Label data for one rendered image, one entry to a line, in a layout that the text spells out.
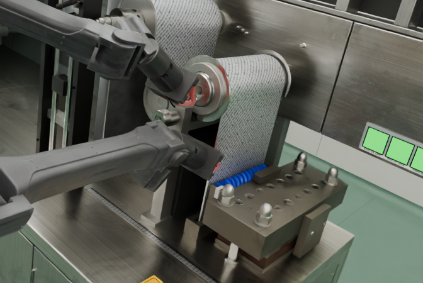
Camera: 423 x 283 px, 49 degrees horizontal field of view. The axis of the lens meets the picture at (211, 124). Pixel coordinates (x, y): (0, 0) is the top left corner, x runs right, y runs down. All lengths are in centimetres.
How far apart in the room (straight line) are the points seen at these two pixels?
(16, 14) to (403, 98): 83
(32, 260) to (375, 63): 94
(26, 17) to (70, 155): 26
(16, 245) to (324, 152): 302
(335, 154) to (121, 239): 298
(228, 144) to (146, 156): 33
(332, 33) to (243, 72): 28
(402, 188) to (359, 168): 35
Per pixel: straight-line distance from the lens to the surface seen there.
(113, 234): 110
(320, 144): 394
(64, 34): 80
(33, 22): 81
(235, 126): 106
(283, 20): 128
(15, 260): 131
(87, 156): 68
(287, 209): 107
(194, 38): 123
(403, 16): 115
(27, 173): 61
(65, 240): 108
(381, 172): 379
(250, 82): 106
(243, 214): 101
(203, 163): 97
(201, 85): 101
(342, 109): 121
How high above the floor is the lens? 155
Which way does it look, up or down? 21 degrees down
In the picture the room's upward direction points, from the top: 12 degrees clockwise
